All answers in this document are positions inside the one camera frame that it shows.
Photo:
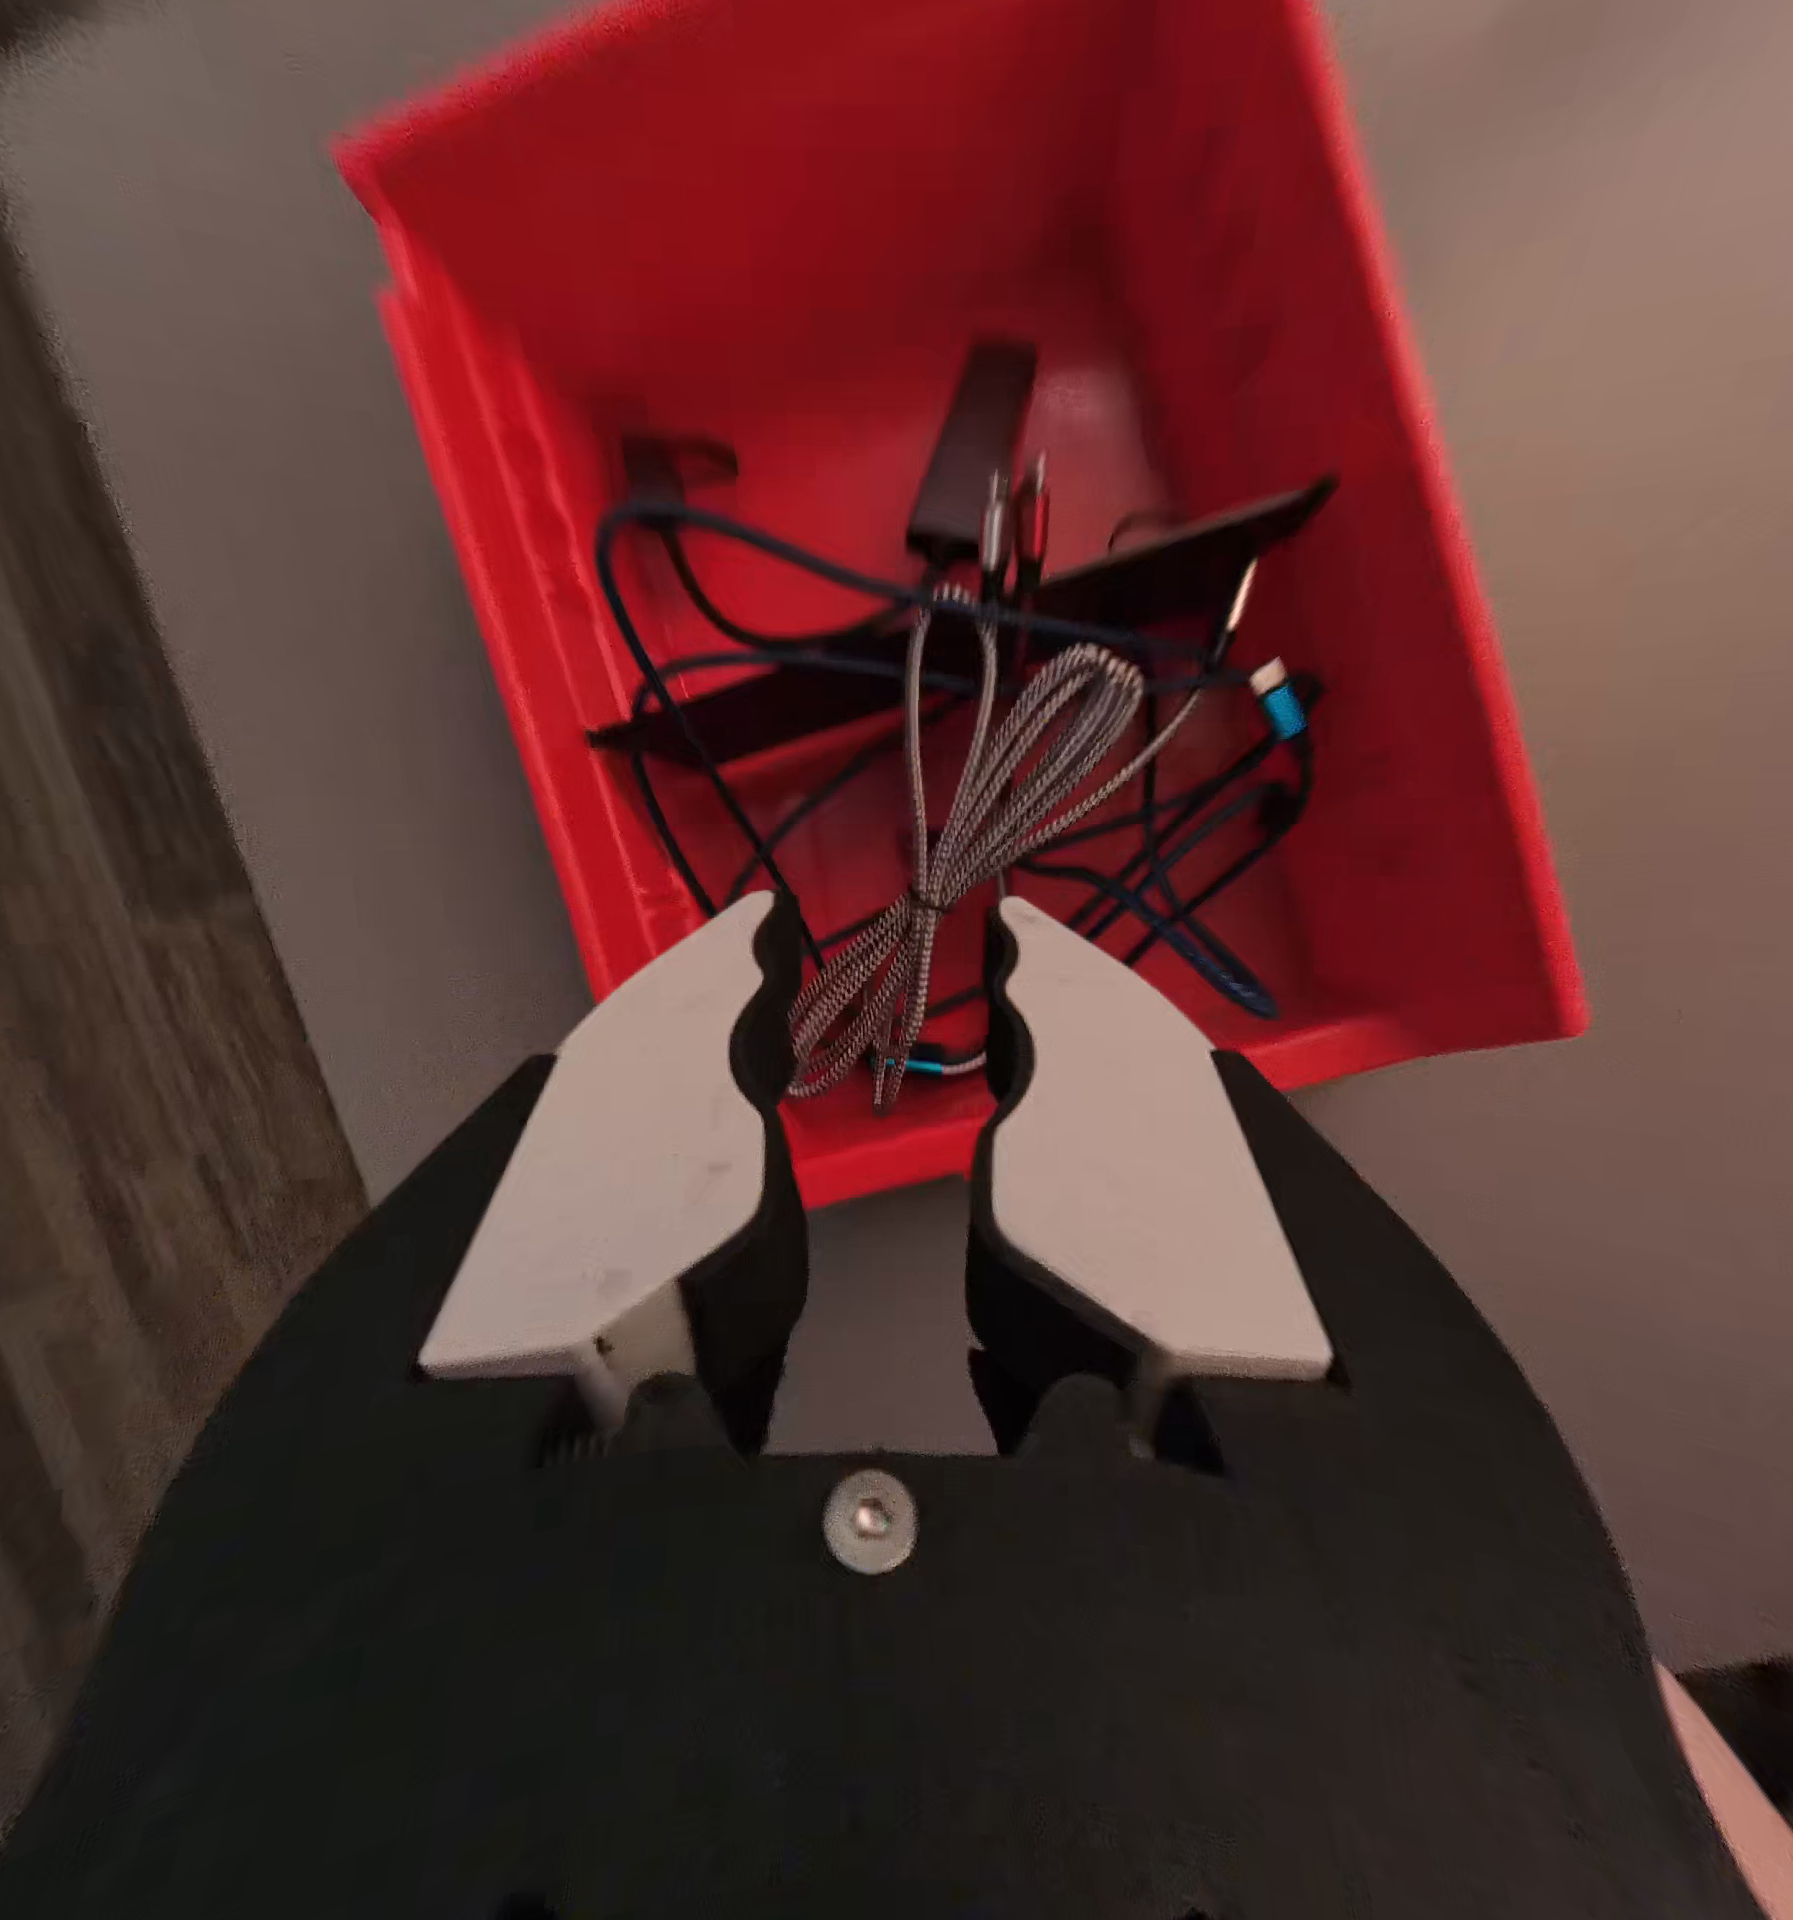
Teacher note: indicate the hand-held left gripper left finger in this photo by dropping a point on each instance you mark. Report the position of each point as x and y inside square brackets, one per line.
[612, 1184]

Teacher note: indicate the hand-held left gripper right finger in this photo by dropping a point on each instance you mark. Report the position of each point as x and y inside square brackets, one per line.
[1151, 1201]

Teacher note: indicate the grey usb hub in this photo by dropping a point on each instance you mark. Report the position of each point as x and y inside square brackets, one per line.
[971, 434]

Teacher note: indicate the red plastic bin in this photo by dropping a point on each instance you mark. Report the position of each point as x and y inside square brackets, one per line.
[837, 180]

